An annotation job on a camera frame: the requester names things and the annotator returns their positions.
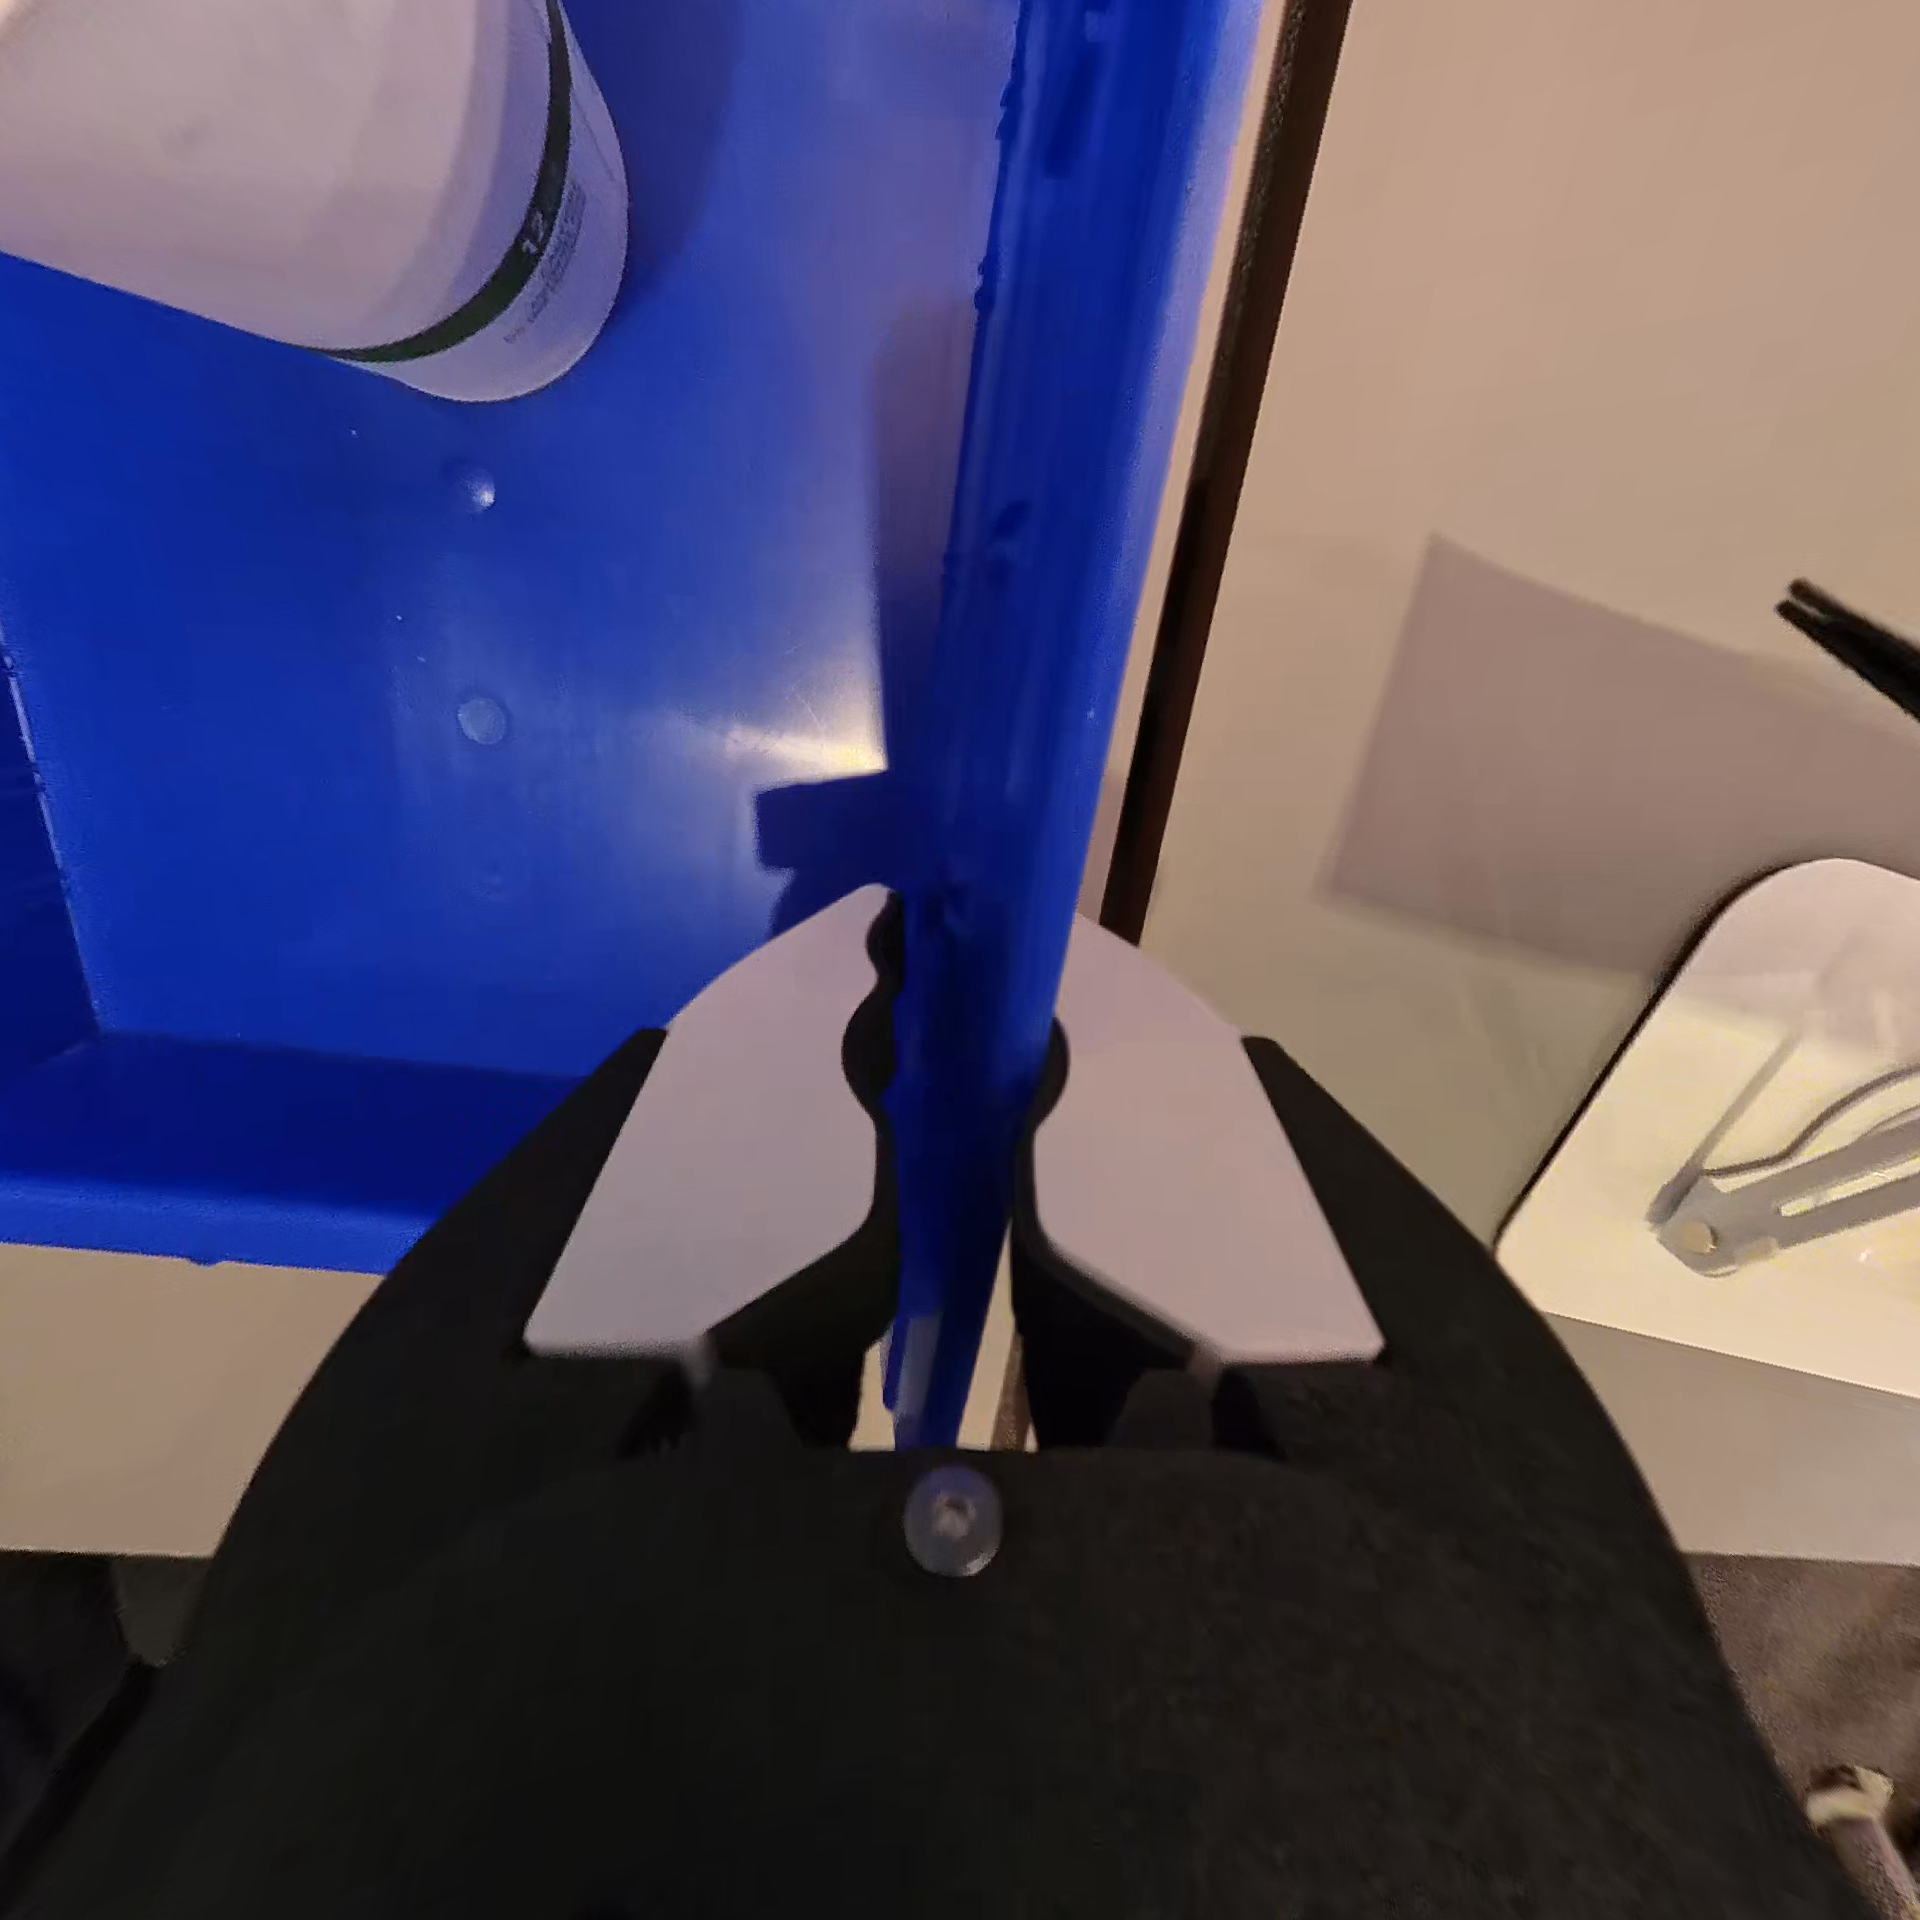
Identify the black desk cable flap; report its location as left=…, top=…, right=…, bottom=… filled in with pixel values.
left=1318, top=532, right=1920, bottom=985

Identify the stack of white paper cups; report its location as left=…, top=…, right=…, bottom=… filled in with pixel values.
left=0, top=0, right=634, bottom=407

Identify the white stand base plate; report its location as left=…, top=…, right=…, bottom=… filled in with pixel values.
left=1498, top=859, right=1920, bottom=1404

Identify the black pronged object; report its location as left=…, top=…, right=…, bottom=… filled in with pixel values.
left=1774, top=576, right=1920, bottom=700

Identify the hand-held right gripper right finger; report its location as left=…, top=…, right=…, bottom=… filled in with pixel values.
left=1012, top=920, right=1386, bottom=1369

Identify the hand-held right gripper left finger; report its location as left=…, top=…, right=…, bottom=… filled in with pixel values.
left=521, top=882, right=910, bottom=1360

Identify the blue plastic bin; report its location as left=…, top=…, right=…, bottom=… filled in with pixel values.
left=0, top=0, right=1291, bottom=1449

